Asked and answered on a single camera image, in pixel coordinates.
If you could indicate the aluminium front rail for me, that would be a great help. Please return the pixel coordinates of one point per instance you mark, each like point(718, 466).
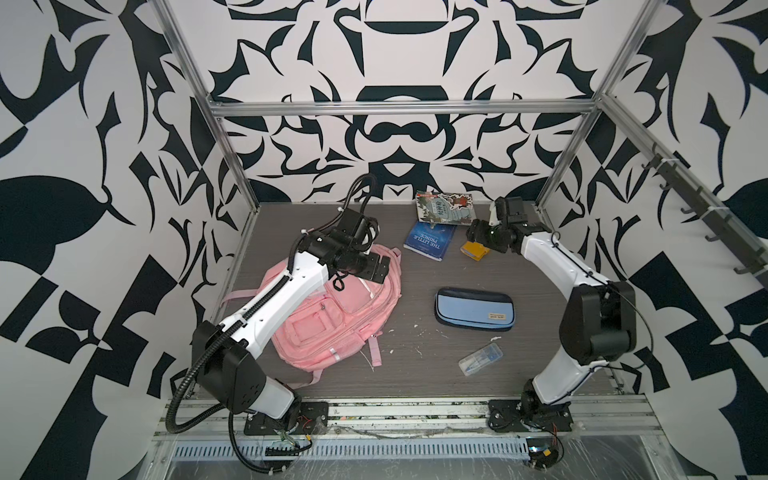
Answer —
point(390, 418)

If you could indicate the pink student backpack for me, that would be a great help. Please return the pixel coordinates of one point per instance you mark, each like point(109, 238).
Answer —
point(330, 325)

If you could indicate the grey hook rack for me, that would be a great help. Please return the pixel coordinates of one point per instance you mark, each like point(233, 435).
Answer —
point(700, 203)

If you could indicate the clear plastic ruler box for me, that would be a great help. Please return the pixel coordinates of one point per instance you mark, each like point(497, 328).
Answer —
point(480, 359)

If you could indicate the white vented cable duct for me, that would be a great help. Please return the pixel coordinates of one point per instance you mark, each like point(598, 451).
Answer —
point(507, 448)

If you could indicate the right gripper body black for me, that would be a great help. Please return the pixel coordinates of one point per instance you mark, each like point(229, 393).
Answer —
point(488, 235)

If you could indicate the small yellow notebook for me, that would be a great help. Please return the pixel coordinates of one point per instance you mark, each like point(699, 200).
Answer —
point(474, 250)

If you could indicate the illustrated Chinese story book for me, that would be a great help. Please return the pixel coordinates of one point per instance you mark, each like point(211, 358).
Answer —
point(445, 208)

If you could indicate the aluminium frame crossbar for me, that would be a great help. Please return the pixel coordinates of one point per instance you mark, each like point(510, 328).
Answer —
point(414, 107)

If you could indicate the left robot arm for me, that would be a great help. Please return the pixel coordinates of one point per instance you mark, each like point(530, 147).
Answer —
point(225, 355)

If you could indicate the small green circuit board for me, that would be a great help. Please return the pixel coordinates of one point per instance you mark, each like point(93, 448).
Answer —
point(544, 454)

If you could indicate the blue pencil case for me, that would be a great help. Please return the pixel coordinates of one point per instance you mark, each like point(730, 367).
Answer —
point(474, 309)

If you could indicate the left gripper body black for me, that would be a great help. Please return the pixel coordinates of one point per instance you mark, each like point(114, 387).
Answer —
point(364, 265)

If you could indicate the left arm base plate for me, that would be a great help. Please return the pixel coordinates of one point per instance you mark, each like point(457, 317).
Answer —
point(286, 418)

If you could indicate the blue Little Prince book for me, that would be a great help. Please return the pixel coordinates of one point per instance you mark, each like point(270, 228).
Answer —
point(431, 241)

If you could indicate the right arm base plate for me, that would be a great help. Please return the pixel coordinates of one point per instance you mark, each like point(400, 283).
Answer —
point(522, 416)

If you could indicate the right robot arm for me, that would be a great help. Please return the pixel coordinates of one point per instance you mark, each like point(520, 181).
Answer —
point(599, 324)

